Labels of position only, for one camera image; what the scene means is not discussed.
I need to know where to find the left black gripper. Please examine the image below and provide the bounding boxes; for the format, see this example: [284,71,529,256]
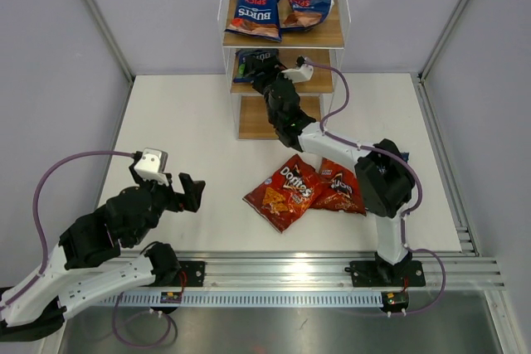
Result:
[129,163,205,246]

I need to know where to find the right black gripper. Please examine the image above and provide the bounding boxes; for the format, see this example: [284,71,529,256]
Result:
[244,56,299,126]

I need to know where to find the Burts sea salt vinegar bag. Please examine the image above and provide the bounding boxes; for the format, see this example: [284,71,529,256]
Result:
[232,48,280,84]

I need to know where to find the Burts spicy chilli bag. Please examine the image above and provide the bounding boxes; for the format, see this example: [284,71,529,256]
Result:
[225,0,282,42]
[281,0,334,32]

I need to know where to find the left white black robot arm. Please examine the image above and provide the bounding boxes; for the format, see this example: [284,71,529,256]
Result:
[1,173,206,342]

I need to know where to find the large red Doritos bag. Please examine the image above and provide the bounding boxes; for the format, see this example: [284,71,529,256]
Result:
[243,155,327,233]

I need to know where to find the small red Doritos bag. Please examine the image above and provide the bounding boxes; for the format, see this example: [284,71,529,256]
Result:
[310,158,366,216]

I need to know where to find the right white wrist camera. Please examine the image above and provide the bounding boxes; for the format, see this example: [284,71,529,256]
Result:
[281,56,314,84]

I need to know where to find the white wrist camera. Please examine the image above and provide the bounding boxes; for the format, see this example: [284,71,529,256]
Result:
[281,56,314,84]
[133,148,171,187]

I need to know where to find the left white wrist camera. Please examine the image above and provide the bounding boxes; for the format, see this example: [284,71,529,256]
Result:
[133,148,171,187]

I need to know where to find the white wire wooden shelf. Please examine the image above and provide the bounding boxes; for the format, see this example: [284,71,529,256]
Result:
[216,0,353,141]

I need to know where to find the white slotted cable duct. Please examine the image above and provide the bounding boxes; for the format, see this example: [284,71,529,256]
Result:
[100,290,382,308]

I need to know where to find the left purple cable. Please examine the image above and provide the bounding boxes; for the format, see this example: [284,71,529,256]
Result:
[0,150,140,313]

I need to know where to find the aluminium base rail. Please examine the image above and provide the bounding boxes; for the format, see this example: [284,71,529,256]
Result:
[176,251,506,291]

